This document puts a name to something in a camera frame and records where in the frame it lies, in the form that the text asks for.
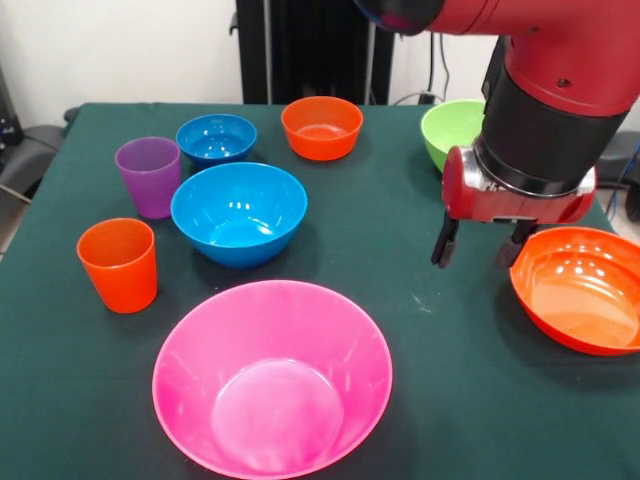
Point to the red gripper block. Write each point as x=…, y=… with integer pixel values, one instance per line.
x=500, y=207

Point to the large shallow orange bowl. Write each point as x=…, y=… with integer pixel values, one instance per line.
x=580, y=295

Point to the green bowl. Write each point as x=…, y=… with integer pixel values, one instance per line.
x=450, y=130

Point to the large pink bowl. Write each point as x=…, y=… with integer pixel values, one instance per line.
x=270, y=380

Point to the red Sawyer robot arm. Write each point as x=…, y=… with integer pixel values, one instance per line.
x=550, y=100

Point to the dark green table cloth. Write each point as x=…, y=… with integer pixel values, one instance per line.
x=450, y=400

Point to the small orange bowl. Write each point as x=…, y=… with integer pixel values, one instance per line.
x=320, y=135

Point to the light blue bowl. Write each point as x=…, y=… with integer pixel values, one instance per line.
x=235, y=220

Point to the small dark blue bowl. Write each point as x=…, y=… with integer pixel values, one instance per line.
x=215, y=137

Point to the purple cup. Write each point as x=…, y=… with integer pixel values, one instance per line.
x=150, y=185

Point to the orange cup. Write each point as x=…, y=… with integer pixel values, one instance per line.
x=120, y=270

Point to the black pedestal leg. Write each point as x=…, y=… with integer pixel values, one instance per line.
x=30, y=150
x=622, y=165

